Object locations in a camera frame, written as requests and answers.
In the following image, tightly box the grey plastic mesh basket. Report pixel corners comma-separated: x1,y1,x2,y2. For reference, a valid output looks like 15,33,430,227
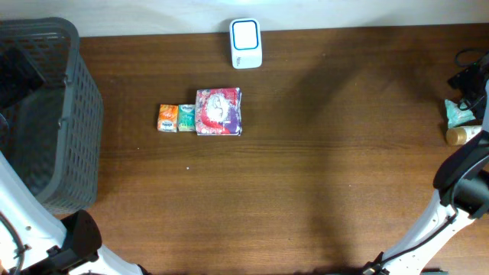
1,18,104,215

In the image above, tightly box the teal tissue pocket pack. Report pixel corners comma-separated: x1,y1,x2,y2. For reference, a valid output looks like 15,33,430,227
177,105,196,131

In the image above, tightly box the white lotion tube gold cap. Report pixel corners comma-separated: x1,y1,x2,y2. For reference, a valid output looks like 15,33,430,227
445,125,482,146

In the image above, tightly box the orange snack packet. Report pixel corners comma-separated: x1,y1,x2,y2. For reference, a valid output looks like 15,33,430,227
157,104,179,133

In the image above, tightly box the teal green snack packet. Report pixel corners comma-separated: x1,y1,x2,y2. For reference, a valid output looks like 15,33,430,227
445,99,475,128

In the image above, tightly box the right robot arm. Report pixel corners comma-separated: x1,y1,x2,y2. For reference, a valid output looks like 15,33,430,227
361,53,488,275

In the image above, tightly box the red purple snack packet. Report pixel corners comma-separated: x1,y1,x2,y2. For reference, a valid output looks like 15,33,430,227
195,88,242,136

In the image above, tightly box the right black cable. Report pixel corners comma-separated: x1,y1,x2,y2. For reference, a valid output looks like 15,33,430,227
454,48,489,69

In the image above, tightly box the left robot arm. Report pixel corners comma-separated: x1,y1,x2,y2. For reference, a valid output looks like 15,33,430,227
1,156,148,274

